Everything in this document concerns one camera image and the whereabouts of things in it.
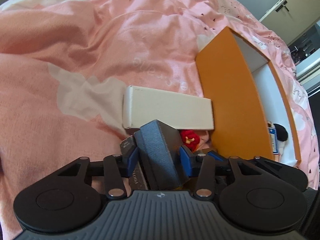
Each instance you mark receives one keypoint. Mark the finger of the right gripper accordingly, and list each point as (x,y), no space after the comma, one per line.
(216,156)

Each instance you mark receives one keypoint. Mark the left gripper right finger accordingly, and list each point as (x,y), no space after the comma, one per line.
(202,168)

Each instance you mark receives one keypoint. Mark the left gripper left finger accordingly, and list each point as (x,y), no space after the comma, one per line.
(117,171)

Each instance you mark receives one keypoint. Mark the black box gold lettering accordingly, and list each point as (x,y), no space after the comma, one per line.
(129,164)

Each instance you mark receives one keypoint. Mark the red orange crochet fruit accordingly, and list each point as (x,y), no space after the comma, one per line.
(190,139)

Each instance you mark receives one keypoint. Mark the orange plush keychain with tag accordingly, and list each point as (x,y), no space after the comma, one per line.
(273,137)

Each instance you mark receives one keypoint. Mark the white black plush toy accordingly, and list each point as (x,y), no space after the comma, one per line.
(282,137)

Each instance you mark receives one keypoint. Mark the orange white cardboard box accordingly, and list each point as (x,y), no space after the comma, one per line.
(246,93)

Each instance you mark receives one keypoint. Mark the pink patterned duvet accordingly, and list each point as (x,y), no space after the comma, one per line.
(65,64)

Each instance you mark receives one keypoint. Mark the cream door with handle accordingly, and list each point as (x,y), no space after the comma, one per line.
(291,18)

